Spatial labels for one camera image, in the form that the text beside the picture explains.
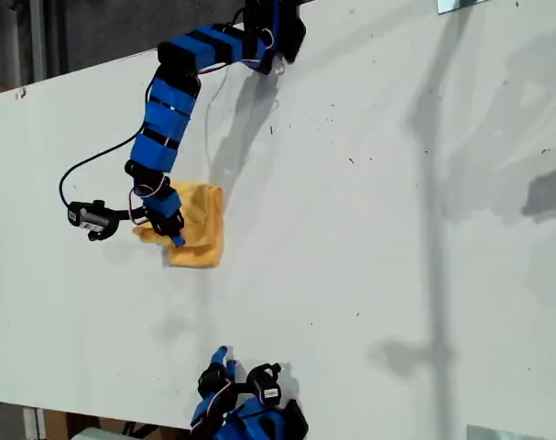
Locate yellow square towel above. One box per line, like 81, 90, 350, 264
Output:
131, 181, 225, 270

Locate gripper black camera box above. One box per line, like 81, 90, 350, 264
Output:
66, 198, 119, 243
245, 362, 284, 408

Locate camera black cable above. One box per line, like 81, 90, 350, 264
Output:
58, 131, 144, 208

